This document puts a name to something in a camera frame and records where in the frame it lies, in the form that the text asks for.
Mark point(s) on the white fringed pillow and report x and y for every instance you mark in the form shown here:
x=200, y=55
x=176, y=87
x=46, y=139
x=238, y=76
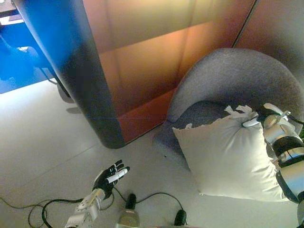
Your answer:
x=228, y=156

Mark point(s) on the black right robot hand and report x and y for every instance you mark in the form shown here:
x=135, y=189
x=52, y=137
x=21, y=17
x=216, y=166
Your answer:
x=264, y=112

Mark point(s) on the rounded booth with orange glass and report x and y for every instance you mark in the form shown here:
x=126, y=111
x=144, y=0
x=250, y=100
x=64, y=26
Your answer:
x=133, y=59

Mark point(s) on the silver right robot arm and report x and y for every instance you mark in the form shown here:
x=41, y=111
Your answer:
x=285, y=147

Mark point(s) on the black robot foot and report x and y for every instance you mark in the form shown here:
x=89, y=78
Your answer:
x=130, y=201
x=180, y=217

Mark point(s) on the grey fabric armchair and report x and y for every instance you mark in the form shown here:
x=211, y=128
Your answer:
x=237, y=73

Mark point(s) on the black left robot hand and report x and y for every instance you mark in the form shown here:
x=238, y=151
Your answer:
x=108, y=180

